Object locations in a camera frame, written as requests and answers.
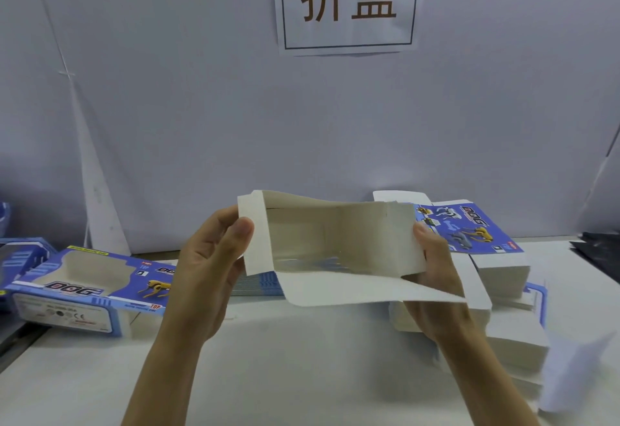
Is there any person's right hand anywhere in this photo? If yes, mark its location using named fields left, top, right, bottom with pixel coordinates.
left=402, top=222, right=473, bottom=345

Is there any white folded paper sheet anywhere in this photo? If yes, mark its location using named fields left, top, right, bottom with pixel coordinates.
left=537, top=330, right=617, bottom=413

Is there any pile of blue boxes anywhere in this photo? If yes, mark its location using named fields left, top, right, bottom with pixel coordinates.
left=0, top=200, right=60, bottom=293

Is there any black object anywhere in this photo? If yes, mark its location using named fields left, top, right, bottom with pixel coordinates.
left=572, top=232, right=620, bottom=283

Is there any person's right forearm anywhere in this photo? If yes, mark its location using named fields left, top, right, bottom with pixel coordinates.
left=428, top=327, right=541, bottom=426

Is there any stack of boxes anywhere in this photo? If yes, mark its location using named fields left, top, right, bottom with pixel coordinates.
left=373, top=189, right=552, bottom=400
left=231, top=268, right=285, bottom=299

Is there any blue dog-print cardboard box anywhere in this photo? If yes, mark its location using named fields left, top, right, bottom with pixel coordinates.
left=236, top=189, right=494, bottom=312
left=5, top=244, right=176, bottom=338

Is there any person's left forearm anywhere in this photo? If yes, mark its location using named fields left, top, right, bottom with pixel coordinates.
left=121, top=328, right=207, bottom=426

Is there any white paper wall sign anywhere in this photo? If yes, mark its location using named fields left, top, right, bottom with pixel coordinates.
left=271, top=0, right=426, bottom=57

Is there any person's left hand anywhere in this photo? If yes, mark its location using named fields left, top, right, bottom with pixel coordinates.
left=158, top=206, right=256, bottom=347

